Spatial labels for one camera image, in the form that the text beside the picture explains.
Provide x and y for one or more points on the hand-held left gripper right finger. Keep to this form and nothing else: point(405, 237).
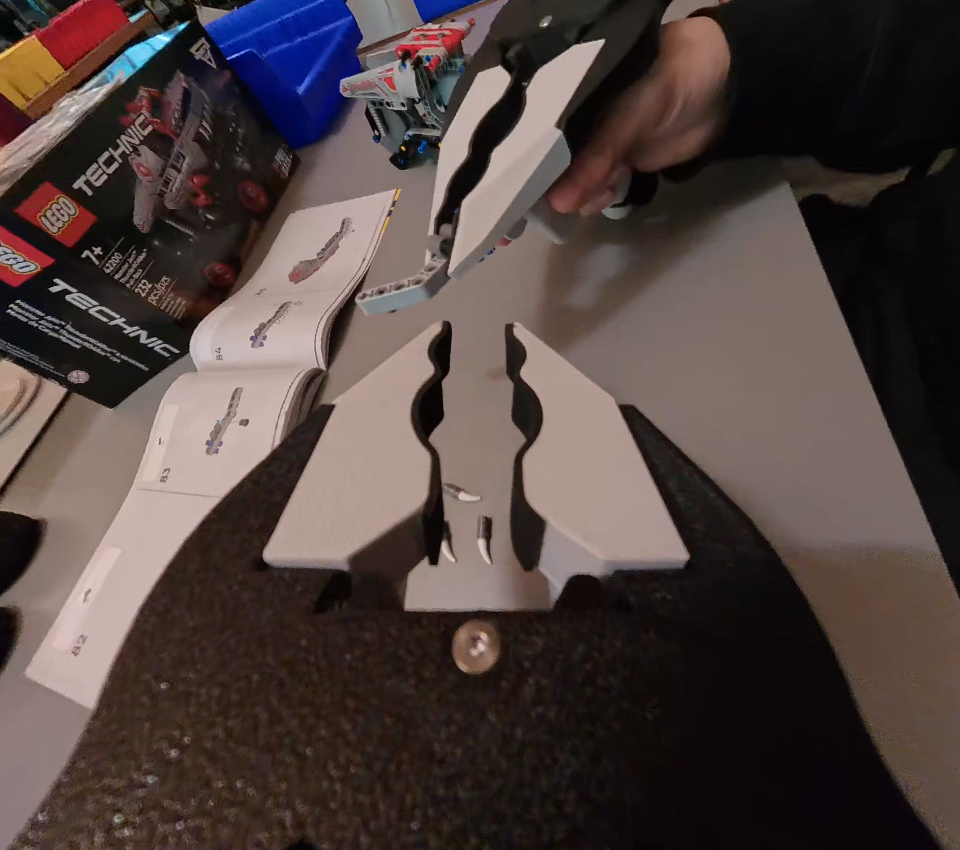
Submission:
point(600, 490)

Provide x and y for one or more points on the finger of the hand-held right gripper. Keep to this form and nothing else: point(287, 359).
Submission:
point(517, 174)
point(461, 129)

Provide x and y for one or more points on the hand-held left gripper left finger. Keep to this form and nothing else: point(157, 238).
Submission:
point(352, 490)

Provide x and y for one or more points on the grey pin with white tooth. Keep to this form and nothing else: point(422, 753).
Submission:
point(457, 490)
point(450, 550)
point(484, 535)

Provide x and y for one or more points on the grey bent brick beam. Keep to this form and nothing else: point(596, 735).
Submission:
point(397, 295)

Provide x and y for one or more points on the person's right forearm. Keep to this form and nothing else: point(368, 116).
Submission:
point(840, 39)

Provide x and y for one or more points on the grey desk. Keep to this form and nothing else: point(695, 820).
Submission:
point(675, 340)

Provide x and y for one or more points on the person's right hand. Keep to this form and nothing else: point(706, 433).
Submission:
point(660, 107)

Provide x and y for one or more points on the red white toy truck model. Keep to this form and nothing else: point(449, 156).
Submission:
point(405, 84)

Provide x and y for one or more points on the open instruction booklet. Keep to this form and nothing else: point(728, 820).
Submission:
point(300, 280)

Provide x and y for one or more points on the black toy set box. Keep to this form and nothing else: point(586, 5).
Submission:
point(135, 249)

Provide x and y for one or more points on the person's dark clothed body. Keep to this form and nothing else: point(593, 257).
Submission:
point(900, 340)

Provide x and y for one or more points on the black rounded object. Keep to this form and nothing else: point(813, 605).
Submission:
point(19, 550)

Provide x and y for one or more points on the red storage bin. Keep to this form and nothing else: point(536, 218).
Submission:
point(82, 28)

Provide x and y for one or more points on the clear plastic bag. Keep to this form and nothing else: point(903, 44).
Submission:
point(52, 129)

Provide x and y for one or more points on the yellow storage bin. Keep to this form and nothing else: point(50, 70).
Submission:
point(30, 69)

